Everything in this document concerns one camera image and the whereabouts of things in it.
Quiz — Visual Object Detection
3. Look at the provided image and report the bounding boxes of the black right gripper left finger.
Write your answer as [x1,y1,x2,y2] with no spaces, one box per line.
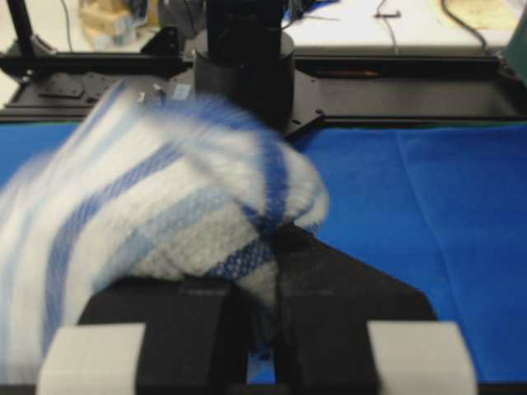
[77,278,252,389]

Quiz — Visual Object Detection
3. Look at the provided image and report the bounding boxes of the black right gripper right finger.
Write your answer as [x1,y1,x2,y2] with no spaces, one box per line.
[272,225,436,387]

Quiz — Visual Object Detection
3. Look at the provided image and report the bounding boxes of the white blue striped towel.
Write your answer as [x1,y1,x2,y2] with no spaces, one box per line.
[1,82,329,384]

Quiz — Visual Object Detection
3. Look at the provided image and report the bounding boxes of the black left robot arm base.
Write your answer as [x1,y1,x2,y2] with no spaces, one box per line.
[194,1,295,130]

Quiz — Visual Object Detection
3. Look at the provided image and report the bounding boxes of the blue table cloth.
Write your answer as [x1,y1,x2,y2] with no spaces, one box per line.
[0,121,527,386]

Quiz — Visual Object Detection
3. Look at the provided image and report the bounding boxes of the black cable on desk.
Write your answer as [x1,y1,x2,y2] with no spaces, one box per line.
[440,0,489,53]

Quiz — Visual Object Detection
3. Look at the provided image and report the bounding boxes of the black metal frame rail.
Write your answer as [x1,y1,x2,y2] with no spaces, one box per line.
[1,53,526,129]

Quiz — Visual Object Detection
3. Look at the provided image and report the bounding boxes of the black vertical frame post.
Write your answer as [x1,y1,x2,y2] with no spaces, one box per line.
[7,0,57,58]

